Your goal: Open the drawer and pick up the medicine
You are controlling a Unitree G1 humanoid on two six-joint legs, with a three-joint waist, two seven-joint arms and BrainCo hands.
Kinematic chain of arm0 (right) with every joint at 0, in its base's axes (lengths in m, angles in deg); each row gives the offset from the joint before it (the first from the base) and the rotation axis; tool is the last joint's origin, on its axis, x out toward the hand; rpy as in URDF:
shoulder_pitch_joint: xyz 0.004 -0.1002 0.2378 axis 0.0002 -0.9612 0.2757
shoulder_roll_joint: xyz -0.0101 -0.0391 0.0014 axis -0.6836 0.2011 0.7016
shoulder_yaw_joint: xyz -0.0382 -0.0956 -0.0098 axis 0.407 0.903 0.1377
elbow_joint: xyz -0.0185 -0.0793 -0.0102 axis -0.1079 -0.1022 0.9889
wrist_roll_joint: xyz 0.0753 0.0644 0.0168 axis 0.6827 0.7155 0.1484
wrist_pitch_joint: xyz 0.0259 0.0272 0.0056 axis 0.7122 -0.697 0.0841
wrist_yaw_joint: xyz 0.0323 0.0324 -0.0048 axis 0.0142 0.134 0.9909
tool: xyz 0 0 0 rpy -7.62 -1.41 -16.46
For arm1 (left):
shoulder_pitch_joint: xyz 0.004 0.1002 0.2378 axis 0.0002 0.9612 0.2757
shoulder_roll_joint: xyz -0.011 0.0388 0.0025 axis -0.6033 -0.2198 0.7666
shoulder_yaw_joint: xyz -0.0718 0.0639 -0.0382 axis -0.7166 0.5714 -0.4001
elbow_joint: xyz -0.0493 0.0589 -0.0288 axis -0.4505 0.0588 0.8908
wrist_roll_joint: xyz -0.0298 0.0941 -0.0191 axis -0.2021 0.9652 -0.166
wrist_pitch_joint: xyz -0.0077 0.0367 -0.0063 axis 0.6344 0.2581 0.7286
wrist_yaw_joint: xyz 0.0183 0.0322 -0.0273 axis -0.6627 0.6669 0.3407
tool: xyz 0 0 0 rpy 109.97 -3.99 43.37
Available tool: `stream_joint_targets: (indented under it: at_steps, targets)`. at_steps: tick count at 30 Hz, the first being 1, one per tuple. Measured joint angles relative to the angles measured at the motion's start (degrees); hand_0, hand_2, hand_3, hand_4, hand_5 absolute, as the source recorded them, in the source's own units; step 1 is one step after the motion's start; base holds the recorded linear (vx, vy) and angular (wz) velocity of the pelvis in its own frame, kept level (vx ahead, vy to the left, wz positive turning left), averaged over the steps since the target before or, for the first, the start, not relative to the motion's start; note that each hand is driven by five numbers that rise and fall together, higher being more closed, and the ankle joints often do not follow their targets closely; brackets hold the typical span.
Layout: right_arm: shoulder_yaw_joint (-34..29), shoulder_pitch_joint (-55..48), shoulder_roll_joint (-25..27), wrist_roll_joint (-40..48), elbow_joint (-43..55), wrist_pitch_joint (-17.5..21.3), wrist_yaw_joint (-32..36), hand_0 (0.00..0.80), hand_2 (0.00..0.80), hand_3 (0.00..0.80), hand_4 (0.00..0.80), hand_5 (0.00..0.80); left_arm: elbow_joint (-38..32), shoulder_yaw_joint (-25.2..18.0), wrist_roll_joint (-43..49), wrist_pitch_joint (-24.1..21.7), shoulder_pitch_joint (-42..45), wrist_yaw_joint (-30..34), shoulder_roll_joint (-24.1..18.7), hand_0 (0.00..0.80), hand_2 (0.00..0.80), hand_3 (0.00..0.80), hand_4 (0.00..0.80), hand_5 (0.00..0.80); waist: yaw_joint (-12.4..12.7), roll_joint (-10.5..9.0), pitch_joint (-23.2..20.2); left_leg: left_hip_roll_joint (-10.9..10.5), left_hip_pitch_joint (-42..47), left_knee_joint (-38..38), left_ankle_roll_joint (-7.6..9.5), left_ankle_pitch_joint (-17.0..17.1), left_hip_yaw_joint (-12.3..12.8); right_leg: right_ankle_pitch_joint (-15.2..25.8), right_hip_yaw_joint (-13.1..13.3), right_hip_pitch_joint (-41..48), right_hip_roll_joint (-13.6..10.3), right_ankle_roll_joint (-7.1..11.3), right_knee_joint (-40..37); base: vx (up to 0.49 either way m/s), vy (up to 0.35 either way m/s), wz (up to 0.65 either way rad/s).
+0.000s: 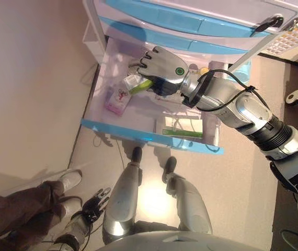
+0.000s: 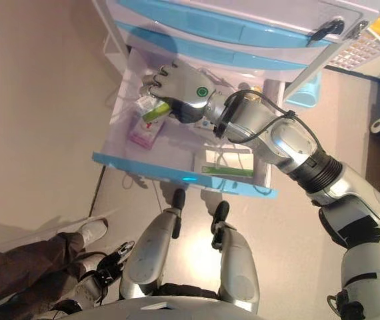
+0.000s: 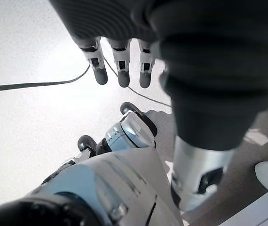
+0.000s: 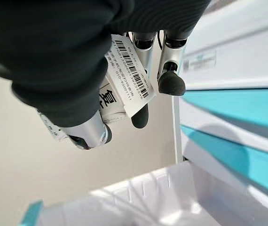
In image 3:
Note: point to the white robot body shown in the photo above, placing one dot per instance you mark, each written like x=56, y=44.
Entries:
x=101, y=183

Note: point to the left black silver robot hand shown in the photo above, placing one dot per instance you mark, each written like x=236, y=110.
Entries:
x=207, y=70

